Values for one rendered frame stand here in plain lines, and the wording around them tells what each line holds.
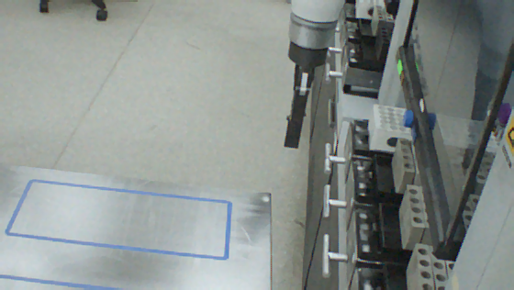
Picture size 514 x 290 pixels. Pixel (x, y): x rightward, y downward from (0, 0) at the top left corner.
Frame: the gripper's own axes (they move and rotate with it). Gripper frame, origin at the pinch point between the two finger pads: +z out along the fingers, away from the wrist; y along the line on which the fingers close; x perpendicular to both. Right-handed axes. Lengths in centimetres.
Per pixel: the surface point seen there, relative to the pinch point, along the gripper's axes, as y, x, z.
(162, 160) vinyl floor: 97, 43, 80
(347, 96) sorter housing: 31.3, -13.4, 6.2
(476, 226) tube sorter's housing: -57, -20, -25
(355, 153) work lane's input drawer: -5.7, -12.6, -0.6
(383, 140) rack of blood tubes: -5.0, -17.5, -4.1
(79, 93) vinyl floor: 139, 90, 80
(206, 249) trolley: -41.3, 12.0, -1.7
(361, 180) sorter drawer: -16.3, -13.0, -1.7
